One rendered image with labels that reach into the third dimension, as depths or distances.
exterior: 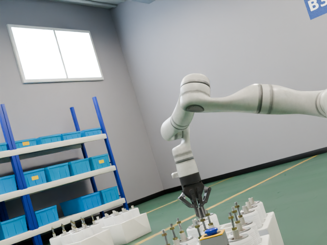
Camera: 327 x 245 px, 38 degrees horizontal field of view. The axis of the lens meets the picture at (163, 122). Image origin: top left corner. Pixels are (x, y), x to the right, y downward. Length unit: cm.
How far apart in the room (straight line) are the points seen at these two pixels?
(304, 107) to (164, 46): 799
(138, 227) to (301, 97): 311
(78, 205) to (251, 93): 591
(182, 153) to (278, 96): 44
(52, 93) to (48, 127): 63
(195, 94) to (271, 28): 702
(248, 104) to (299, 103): 17
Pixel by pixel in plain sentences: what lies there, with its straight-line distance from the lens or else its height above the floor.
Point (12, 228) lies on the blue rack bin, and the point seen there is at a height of 35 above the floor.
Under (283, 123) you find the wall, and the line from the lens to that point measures 835.
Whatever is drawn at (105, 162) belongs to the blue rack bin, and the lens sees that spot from 762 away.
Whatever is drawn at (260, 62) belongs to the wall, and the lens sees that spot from 846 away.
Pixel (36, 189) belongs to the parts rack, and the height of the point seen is 74.
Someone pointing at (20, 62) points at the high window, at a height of 279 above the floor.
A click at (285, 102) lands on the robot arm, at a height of 62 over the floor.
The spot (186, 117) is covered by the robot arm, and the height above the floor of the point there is 68.
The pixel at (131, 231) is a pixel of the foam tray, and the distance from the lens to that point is 436.
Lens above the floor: 55
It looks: 5 degrees up
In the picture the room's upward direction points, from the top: 17 degrees counter-clockwise
